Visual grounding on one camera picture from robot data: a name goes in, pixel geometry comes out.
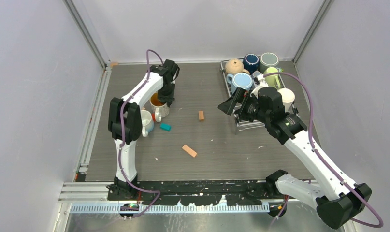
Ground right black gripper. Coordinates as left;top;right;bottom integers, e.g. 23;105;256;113
218;87;270;124

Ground blue white gradient mug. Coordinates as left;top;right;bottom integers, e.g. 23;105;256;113
141;110;154;137

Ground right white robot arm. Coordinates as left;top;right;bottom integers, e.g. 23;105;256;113
218;87;372;229

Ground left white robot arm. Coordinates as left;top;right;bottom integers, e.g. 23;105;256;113
107;59;180;201

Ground teal block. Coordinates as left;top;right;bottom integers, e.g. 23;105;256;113
159;123;172;131

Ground light blue mug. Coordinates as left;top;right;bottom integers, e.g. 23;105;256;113
226;72;254;94

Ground small brown wooden block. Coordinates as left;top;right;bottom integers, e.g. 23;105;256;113
198;111;204;121

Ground light green mug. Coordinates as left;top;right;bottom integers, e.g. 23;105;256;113
263;67;281;89

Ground navy blue mug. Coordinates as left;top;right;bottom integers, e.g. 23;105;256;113
243;53;260;74

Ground white fluted bowl cup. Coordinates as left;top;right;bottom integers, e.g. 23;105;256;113
277;88;295;112

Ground long light wooden block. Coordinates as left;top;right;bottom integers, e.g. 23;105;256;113
182;145;197;157

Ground grey patterned mug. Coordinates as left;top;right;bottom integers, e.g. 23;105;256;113
259;52;279;72

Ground wire dish rack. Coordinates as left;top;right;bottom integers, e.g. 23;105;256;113
220;58;295;135

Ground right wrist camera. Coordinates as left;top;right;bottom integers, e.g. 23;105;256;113
252;73;269;97

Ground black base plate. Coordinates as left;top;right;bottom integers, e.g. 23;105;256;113
107;180;286;206

